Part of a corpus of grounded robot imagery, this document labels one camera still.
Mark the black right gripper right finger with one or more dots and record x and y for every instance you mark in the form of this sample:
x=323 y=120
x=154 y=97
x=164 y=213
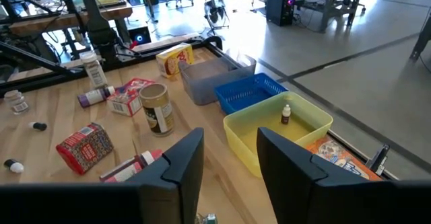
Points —
x=320 y=197

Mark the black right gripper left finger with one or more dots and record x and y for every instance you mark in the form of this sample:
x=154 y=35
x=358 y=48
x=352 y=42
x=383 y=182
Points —
x=161 y=193

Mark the orange Mini Wheats cereal box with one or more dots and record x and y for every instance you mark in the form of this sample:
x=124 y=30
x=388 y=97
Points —
x=340 y=156

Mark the gold-lidded spice jar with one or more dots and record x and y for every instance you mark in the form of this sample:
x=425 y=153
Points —
x=158 y=113

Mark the small brown white-capped dropper bottle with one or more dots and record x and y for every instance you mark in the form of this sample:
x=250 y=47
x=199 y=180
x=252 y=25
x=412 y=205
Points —
x=286 y=116

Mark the red-lidded patterned container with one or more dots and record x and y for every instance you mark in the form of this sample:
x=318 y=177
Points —
x=85 y=148

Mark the yellow cereal box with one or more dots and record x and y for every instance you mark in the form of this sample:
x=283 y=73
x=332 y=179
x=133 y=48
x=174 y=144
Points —
x=173 y=61

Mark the white-lidded spice jar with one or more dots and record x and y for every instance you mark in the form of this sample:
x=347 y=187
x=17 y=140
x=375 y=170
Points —
x=94 y=72

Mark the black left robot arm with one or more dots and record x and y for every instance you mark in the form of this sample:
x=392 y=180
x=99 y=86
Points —
x=97 y=25

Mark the yellow plastic bin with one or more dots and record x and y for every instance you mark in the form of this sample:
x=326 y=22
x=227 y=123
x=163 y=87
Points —
x=242 y=140

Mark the red cereal box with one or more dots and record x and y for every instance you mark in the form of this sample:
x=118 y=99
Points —
x=126 y=99

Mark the grey plastic bin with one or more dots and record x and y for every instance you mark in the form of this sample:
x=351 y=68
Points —
x=202 y=89

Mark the purple bottle with white label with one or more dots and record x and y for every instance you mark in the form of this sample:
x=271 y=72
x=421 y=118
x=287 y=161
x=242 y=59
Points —
x=92 y=97

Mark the blue plastic basket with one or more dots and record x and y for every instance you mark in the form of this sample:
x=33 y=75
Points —
x=242 y=94

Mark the computer tower with blue lights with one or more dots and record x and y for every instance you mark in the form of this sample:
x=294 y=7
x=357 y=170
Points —
x=139 y=37

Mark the small clear glass jar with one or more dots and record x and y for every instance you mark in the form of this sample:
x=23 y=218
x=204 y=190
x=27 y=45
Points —
x=16 y=104

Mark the grey cluttered workbench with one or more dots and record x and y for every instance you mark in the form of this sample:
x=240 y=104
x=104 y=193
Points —
x=325 y=19

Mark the black floor fan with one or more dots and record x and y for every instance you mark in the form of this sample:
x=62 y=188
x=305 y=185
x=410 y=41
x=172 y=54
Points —
x=215 y=13

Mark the black computer with red light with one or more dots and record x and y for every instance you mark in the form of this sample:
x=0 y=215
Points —
x=279 y=8

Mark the wooden-top workbench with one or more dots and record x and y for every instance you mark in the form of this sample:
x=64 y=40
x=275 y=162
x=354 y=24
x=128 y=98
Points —
x=67 y=20

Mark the black frame clamp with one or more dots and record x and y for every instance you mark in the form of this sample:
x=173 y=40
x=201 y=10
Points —
x=213 y=37
x=378 y=156

